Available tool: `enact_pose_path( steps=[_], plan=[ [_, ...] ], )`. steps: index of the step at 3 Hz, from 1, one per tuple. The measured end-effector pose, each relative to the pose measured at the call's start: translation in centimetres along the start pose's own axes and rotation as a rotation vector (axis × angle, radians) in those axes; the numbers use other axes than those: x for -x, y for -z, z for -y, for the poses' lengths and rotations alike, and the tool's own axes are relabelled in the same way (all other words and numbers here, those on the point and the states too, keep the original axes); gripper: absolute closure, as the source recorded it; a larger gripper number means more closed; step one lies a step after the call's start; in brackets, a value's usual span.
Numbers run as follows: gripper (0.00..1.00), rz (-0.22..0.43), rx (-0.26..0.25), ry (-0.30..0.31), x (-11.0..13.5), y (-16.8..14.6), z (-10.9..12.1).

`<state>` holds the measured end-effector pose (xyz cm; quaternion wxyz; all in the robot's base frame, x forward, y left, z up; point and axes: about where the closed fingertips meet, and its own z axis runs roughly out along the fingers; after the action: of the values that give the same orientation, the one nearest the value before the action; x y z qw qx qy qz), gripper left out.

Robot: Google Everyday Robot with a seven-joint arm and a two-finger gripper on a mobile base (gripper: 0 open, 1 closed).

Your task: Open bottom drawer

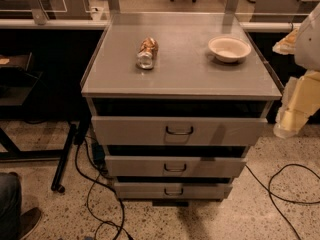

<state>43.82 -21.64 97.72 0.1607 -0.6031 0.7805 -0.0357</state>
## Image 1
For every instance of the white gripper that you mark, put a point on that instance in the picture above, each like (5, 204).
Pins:
(309, 44)

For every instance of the grey drawer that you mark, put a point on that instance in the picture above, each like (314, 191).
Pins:
(172, 190)
(143, 166)
(191, 131)

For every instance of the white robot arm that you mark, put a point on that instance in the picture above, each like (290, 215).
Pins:
(303, 43)

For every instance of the grey drawer cabinet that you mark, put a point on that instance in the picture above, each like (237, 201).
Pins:
(187, 81)

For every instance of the white bowl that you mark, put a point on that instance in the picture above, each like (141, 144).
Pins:
(229, 49)

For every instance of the crushed orange soda can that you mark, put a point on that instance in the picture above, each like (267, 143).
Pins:
(147, 54)

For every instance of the black side table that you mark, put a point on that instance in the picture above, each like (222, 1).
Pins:
(16, 84)

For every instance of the dark shoe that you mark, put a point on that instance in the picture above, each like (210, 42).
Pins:
(28, 222)

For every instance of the person leg in jeans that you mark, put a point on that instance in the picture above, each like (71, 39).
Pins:
(10, 206)

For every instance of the white horizontal rail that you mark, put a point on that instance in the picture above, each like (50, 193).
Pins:
(101, 25)

